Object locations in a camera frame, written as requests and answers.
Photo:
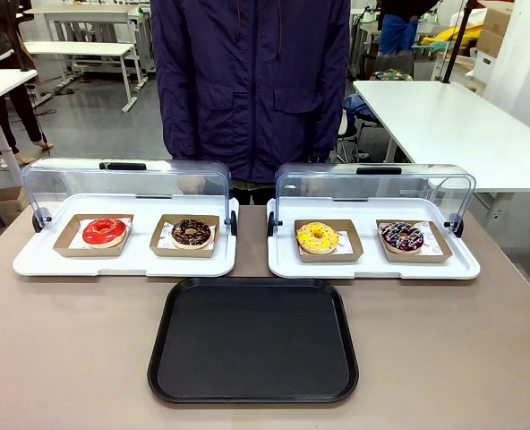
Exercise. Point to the person in navy jacket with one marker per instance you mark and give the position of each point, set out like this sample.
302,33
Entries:
247,89

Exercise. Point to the person's right hand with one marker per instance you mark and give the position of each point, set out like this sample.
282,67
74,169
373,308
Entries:
192,183

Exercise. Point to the clear display case lid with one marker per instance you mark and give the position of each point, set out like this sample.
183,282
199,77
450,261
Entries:
68,179
426,188

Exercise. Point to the blue garment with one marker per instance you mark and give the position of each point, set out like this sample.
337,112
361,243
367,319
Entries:
397,33

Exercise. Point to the chocolate donut rainbow sprinkles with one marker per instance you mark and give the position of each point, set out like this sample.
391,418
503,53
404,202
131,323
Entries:
392,242

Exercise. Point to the person's left hand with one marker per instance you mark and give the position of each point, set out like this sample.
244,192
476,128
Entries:
316,186

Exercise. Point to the black office stool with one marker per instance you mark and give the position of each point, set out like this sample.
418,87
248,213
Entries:
349,131

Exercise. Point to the yellow glazed sprinkled donut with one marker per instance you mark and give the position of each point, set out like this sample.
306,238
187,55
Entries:
307,242

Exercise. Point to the black lid hinge knob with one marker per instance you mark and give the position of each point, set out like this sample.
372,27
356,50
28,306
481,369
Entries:
458,227
270,224
233,223
36,221

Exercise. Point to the white workbench with frame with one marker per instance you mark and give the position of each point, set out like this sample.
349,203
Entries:
90,11

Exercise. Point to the large white table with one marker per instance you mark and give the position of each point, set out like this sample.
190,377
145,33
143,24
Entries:
448,121

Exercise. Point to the white table with round leg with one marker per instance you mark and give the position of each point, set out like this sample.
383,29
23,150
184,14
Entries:
1,85

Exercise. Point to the colourful patterned bag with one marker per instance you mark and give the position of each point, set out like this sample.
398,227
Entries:
390,74

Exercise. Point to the olive trousers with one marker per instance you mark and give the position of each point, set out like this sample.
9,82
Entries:
251,192

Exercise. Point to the chocolate donut pale sprinkles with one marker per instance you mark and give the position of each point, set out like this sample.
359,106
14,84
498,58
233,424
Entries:
180,239

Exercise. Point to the green glove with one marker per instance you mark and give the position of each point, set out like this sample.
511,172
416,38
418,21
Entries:
430,45

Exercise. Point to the white table with thin legs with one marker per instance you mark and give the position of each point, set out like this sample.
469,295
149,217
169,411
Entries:
77,48

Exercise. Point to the black stand pole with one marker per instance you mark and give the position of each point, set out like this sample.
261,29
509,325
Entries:
455,45

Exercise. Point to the white display case base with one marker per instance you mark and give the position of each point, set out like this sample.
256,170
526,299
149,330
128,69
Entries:
372,271
135,266

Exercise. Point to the tall cardboard box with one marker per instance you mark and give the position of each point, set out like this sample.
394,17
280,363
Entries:
493,31

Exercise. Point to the brown cardboard donut tray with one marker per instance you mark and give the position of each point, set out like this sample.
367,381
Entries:
68,251
426,258
180,253
332,258

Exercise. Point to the white storage box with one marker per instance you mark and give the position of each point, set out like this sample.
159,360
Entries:
484,67

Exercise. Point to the black serving tray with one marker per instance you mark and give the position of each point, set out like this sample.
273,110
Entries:
251,349

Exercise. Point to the red glazed donut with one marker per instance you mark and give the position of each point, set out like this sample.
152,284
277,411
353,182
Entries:
92,235

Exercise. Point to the yellow cloth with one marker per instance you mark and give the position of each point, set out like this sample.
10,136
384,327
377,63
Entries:
466,31

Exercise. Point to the blue cloth bundle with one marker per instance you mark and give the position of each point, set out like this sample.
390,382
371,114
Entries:
356,107

